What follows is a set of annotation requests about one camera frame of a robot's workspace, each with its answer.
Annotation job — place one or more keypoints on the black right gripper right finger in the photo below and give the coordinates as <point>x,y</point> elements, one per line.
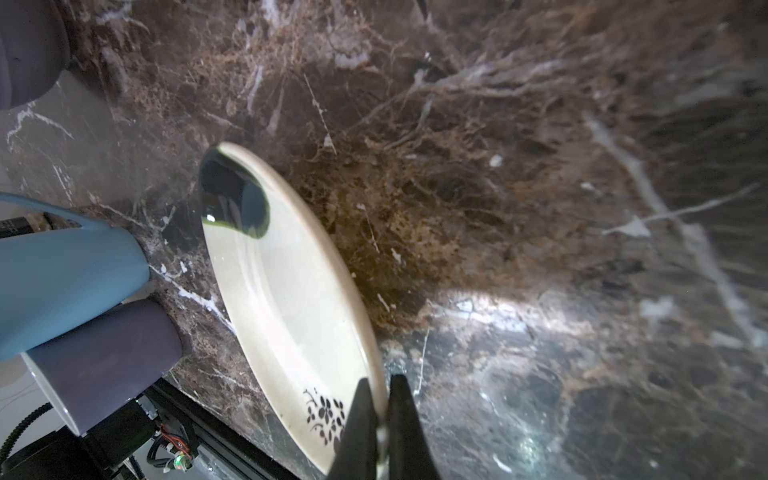
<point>409,454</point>

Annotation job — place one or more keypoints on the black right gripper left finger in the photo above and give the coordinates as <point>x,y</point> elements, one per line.
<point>356,458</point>

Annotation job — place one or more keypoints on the cream floral plate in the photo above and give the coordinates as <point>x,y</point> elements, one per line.
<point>294,306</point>

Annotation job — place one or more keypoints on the grey purple mug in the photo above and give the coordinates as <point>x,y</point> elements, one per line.
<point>90,372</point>

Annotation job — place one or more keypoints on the light blue mug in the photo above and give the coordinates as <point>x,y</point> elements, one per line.
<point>54,281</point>

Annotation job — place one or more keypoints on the lilac purple bowl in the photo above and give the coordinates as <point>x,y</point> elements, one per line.
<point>35,50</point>

